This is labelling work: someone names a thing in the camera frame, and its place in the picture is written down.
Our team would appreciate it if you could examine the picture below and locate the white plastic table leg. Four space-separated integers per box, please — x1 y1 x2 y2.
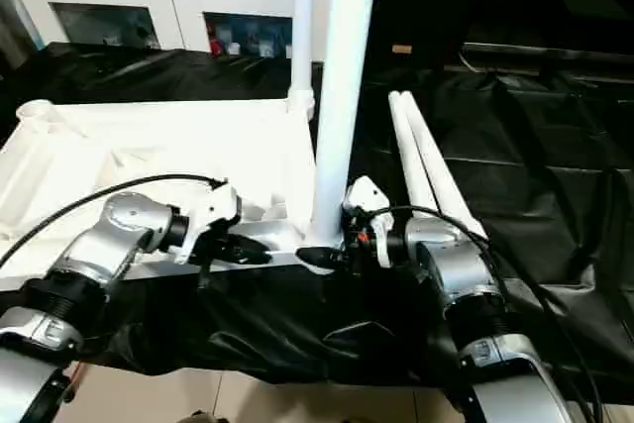
288 0 317 121
398 89 490 242
309 0 382 252
388 89 438 210

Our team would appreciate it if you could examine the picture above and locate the black plastic sheet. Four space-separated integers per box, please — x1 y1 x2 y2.
0 40 634 394

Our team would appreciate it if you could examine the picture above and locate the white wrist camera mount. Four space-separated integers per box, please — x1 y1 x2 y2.
343 174 396 269
174 178 245 266

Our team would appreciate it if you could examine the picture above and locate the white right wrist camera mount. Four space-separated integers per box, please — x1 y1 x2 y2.
343 174 396 269

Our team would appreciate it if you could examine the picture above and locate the long black pole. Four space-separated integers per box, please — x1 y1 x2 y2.
460 41 634 66

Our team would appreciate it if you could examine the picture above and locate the white plastic table top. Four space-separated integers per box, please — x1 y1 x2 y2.
0 97 344 291

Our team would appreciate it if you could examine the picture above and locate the grey metal stand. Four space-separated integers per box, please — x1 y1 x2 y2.
0 0 42 68

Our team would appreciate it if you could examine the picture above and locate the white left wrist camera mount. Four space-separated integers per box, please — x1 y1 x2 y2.
174 178 245 266

